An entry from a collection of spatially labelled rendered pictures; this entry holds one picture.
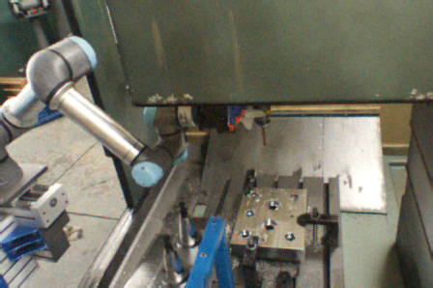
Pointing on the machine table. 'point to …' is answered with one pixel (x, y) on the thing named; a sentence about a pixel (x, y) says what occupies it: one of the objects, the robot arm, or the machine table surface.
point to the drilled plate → (283, 249)
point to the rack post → (223, 265)
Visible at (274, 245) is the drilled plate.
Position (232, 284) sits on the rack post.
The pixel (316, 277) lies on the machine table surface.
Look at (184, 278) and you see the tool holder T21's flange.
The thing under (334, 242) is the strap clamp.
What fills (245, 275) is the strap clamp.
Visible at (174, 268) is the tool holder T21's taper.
